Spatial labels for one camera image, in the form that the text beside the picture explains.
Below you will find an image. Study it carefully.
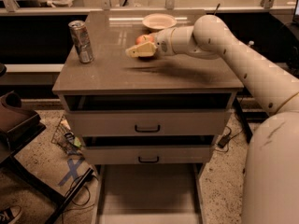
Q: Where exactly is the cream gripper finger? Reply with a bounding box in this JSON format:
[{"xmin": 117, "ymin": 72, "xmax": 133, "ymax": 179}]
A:
[{"xmin": 125, "ymin": 41, "xmax": 157, "ymax": 58}]

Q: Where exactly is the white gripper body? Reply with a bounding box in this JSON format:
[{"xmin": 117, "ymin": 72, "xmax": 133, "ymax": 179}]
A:
[{"xmin": 154, "ymin": 29, "xmax": 174, "ymax": 56}]

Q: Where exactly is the red apple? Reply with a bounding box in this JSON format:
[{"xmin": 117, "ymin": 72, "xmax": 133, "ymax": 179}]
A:
[{"xmin": 135, "ymin": 35, "xmax": 154, "ymax": 45}]

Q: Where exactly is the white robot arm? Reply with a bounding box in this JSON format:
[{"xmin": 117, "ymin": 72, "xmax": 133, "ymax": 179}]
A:
[{"xmin": 126, "ymin": 15, "xmax": 299, "ymax": 224}]

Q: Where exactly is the grey drawer cabinet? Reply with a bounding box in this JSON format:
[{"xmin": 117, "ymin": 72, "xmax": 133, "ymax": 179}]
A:
[{"xmin": 51, "ymin": 9, "xmax": 245, "ymax": 166}]

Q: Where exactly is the open bottom drawer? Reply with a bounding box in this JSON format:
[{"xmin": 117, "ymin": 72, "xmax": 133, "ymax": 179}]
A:
[{"xmin": 92, "ymin": 164, "xmax": 204, "ymax": 224}]

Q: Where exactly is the white paper bowl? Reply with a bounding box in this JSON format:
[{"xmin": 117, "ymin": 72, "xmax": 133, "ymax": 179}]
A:
[{"xmin": 142, "ymin": 13, "xmax": 177, "ymax": 32}]

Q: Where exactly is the silver drink can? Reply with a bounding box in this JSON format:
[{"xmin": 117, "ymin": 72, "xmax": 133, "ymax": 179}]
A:
[{"xmin": 68, "ymin": 21, "xmax": 93, "ymax": 63}]

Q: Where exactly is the black power adapter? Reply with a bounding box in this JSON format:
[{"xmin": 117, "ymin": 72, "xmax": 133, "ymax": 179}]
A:
[{"xmin": 217, "ymin": 135, "xmax": 231, "ymax": 148}]

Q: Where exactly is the black table leg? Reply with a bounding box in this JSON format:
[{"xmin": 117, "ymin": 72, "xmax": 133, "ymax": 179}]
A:
[{"xmin": 233, "ymin": 99, "xmax": 252, "ymax": 143}]

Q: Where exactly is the blue tape cross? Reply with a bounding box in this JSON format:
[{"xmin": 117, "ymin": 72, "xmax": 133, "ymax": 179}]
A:
[{"xmin": 58, "ymin": 159, "xmax": 83, "ymax": 187}]

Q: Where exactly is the dark chair on left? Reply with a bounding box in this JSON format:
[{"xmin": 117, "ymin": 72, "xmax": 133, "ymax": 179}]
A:
[{"xmin": 0, "ymin": 91, "xmax": 93, "ymax": 224}]

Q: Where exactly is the black white sneaker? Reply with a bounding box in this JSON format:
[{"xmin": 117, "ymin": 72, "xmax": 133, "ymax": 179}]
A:
[{"xmin": 0, "ymin": 205, "xmax": 22, "ymax": 224}]

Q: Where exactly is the top drawer with black handle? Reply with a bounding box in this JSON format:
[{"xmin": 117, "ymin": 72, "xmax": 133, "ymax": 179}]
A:
[{"xmin": 65, "ymin": 110, "xmax": 231, "ymax": 137}]

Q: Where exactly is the drawer with black handle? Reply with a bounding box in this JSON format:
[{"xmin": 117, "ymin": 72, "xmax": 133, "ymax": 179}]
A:
[
  {"xmin": 82, "ymin": 146, "xmax": 212, "ymax": 164},
  {"xmin": 65, "ymin": 110, "xmax": 231, "ymax": 137}
]

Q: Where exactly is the middle drawer with black handle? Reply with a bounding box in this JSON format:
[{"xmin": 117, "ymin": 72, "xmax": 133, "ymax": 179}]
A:
[{"xmin": 82, "ymin": 146, "xmax": 212, "ymax": 164}]

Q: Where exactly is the wire basket with items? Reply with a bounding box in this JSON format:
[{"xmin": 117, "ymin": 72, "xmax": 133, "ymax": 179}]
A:
[{"xmin": 51, "ymin": 116, "xmax": 82, "ymax": 158}]

